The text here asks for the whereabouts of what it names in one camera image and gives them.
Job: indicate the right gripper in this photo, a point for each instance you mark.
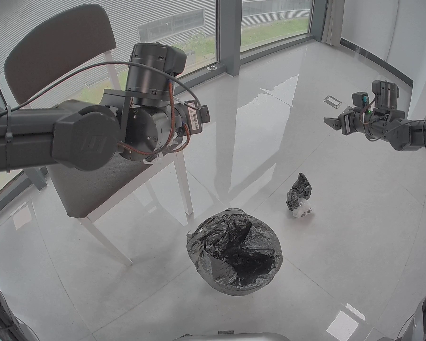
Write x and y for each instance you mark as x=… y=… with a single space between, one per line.
x=360 y=123

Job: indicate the black plastic bag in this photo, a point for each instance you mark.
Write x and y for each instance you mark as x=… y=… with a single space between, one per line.
x=213 y=261

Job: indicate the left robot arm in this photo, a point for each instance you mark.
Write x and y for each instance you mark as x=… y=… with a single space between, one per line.
x=81 y=140

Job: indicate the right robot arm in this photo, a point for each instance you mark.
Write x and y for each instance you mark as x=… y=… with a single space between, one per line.
x=401 y=137

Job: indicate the crumpled black plastic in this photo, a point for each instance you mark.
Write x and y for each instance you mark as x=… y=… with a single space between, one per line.
x=298 y=190

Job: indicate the clear printed wrapper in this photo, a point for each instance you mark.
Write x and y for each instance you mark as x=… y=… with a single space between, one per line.
x=303 y=211

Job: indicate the pale grey curtain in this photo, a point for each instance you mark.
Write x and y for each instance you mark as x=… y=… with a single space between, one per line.
x=333 y=9

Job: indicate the brown padded white-legged chair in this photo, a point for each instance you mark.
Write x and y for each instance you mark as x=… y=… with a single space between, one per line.
x=56 y=41

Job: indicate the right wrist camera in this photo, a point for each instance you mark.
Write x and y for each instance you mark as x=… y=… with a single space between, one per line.
x=360 y=100

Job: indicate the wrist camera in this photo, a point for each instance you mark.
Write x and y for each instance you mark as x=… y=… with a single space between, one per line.
x=198 y=115
x=360 y=100

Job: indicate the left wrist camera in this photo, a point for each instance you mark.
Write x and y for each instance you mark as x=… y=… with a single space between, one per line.
x=198 y=115

